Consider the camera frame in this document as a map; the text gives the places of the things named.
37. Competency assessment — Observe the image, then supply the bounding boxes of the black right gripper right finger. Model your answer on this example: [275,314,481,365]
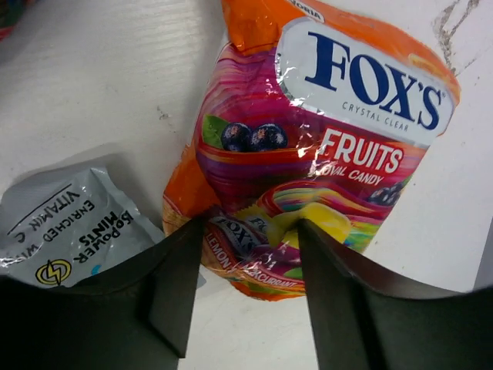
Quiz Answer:
[296,217,463,370]

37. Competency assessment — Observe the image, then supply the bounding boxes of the silver mints sachet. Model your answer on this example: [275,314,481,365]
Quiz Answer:
[1,166,164,289]

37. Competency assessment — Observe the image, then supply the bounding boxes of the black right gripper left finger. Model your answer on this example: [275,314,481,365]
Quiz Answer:
[69,216,206,359]

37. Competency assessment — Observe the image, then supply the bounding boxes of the orange Fox's fruits candy bag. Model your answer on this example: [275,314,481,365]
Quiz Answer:
[163,1,461,301]

